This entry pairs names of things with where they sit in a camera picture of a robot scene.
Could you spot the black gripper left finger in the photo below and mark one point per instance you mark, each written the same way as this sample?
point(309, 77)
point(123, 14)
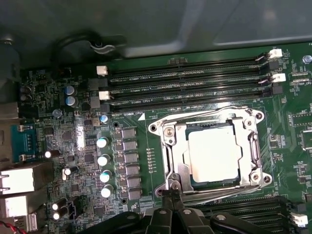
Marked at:
point(158, 219)

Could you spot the black and grey PC case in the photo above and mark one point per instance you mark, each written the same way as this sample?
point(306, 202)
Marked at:
point(146, 19)

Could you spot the silver rear port block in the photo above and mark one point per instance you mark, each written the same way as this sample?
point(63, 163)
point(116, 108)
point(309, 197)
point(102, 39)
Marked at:
point(17, 212)
point(24, 180)

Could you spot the green motherboard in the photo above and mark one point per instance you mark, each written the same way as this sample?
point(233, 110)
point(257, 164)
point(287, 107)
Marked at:
point(80, 126)

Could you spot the metal CPU socket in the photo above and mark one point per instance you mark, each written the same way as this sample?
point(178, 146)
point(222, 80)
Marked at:
point(256, 148)

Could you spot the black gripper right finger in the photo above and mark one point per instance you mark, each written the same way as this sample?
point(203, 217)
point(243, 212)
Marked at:
point(187, 219)

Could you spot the metal CPU socket cover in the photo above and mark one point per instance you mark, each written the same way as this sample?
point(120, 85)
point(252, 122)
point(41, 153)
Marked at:
point(180, 148)

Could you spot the blue rear port connector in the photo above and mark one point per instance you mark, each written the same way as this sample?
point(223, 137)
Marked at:
point(23, 143)

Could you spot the metal CPU locking lever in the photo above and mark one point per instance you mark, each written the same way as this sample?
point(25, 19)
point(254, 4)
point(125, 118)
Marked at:
point(195, 114)
point(224, 195)

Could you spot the black RAM slot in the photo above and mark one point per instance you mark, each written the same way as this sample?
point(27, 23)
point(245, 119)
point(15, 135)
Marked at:
point(195, 102)
point(195, 90)
point(195, 78)
point(243, 215)
point(243, 206)
point(195, 66)

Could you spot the silver square CPU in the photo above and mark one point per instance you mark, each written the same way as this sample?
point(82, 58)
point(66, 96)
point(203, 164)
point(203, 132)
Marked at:
point(214, 156)

